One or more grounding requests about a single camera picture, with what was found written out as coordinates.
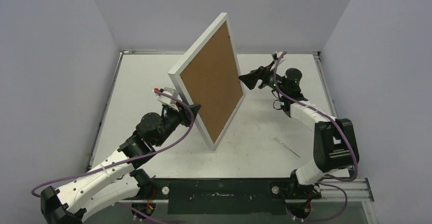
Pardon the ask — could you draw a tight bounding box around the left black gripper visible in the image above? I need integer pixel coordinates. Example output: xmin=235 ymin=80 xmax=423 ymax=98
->
xmin=155 ymin=100 xmax=201 ymax=147

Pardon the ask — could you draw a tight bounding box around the white picture frame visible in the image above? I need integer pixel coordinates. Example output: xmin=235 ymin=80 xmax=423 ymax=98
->
xmin=168 ymin=13 xmax=245 ymax=151

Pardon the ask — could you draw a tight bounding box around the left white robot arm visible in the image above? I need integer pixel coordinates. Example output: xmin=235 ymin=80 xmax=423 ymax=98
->
xmin=40 ymin=103 xmax=201 ymax=223

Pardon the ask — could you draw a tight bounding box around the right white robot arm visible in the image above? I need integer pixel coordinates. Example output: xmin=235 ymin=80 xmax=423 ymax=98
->
xmin=238 ymin=62 xmax=359 ymax=198

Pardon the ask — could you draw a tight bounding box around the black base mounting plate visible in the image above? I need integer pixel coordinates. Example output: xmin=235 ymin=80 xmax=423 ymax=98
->
xmin=131 ymin=178 xmax=321 ymax=215

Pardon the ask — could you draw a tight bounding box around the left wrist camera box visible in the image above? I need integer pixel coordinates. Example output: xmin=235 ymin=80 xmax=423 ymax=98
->
xmin=157 ymin=87 xmax=179 ymax=111

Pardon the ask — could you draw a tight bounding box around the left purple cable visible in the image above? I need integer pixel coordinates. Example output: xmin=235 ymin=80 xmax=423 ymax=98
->
xmin=31 ymin=91 xmax=197 ymax=198

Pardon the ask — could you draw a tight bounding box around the purple cable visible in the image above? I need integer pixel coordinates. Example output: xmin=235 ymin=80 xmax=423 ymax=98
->
xmin=31 ymin=91 xmax=197 ymax=198
xmin=273 ymin=51 xmax=359 ymax=183

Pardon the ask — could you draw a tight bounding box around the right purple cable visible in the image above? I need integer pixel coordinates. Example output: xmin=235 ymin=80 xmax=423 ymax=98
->
xmin=273 ymin=51 xmax=359 ymax=183

